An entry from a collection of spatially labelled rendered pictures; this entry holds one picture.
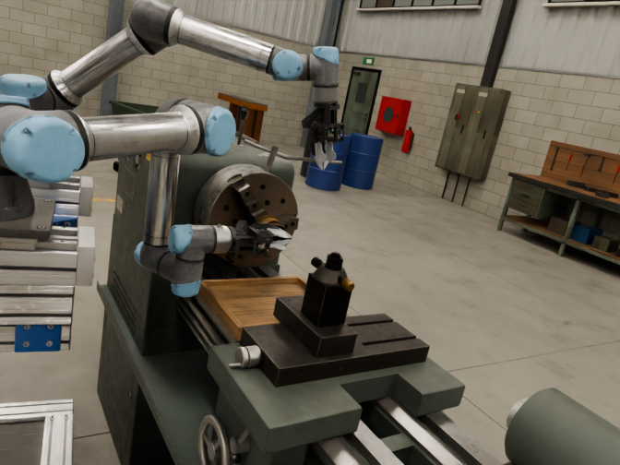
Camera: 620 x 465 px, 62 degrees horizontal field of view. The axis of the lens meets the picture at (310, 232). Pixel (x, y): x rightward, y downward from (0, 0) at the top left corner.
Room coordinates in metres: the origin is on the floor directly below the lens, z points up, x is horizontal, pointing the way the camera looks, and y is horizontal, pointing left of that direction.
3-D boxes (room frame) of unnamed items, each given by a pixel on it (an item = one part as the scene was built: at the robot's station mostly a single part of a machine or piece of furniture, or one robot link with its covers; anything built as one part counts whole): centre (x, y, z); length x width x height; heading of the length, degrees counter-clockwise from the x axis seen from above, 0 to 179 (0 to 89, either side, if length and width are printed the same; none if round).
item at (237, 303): (1.42, 0.07, 0.89); 0.36 x 0.30 x 0.04; 125
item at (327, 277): (1.09, -0.07, 1.14); 0.08 x 0.08 x 0.03
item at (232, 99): (10.61, 1.87, 0.50); 1.61 x 0.44 x 1.00; 34
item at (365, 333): (1.12, -0.12, 0.95); 0.43 x 0.18 x 0.04; 125
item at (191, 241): (1.29, 0.30, 1.08); 0.11 x 0.08 x 0.09; 124
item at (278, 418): (1.07, -0.13, 0.90); 0.53 x 0.30 x 0.06; 125
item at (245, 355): (0.98, 0.09, 0.95); 0.07 x 0.04 x 0.04; 125
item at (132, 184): (1.94, 0.45, 1.06); 0.59 x 0.48 x 0.39; 35
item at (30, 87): (1.43, 0.85, 1.33); 0.13 x 0.12 x 0.14; 1
